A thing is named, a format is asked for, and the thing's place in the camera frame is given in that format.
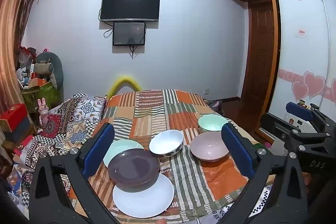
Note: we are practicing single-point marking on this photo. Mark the brown curtain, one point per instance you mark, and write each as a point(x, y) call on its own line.
point(10, 43)

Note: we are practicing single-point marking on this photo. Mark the grey plush toy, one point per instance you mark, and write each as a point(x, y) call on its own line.
point(52, 66)

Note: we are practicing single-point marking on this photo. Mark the dark blue box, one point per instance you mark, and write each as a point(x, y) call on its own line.
point(21, 132)

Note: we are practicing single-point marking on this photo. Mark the mint green plate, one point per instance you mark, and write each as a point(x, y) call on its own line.
point(115, 148)

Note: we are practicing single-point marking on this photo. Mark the white plate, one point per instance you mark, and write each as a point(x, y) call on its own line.
point(147, 200)

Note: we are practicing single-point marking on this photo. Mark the wall socket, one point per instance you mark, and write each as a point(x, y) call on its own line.
point(206, 91)

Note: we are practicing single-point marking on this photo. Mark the green box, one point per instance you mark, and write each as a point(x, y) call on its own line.
point(44, 95)

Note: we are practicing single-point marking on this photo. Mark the small wall monitor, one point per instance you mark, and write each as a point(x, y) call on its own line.
point(128, 33)

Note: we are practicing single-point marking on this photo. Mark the white sliding door with hearts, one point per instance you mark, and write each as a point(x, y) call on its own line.
point(299, 56)
point(332, 43)

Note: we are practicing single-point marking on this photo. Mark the pile of toys and boxes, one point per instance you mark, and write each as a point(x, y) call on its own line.
point(26, 69)

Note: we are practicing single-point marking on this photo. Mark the mint green bowl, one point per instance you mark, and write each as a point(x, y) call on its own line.
point(211, 123)

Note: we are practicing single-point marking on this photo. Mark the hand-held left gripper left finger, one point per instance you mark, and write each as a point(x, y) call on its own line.
point(101, 150)

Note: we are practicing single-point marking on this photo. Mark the wall television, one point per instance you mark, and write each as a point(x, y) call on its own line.
point(130, 5)

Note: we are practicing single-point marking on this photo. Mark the yellow hoop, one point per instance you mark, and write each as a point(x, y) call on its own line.
point(126, 79)

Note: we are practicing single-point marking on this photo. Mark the pink bowl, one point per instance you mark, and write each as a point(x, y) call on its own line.
point(207, 148)

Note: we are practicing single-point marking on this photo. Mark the pink rabbit toy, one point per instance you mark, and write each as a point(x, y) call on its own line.
point(44, 113)

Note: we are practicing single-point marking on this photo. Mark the white sheet with checkered edge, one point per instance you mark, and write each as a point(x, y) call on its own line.
point(260, 203)

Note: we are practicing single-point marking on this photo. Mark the brown wooden door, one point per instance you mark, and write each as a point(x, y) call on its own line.
point(258, 50)

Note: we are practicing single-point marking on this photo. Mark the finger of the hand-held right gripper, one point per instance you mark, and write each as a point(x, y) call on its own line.
point(275, 125)
point(299, 111)

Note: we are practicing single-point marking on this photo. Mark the purple slipper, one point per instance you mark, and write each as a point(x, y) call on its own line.
point(216, 104)

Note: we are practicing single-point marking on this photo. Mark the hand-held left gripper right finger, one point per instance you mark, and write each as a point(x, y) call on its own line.
point(236, 150)

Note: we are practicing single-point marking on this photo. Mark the red box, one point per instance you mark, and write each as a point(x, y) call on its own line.
point(13, 113)

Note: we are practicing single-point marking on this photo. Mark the dark purple plate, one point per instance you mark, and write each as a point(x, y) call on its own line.
point(134, 169)

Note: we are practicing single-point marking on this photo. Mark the white bowl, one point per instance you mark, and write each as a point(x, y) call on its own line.
point(165, 141)

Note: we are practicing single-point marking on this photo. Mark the striped patchwork blanket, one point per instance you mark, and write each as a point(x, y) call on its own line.
point(157, 113)

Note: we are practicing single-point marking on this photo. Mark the patterned quilt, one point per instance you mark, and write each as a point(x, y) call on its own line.
point(73, 119)

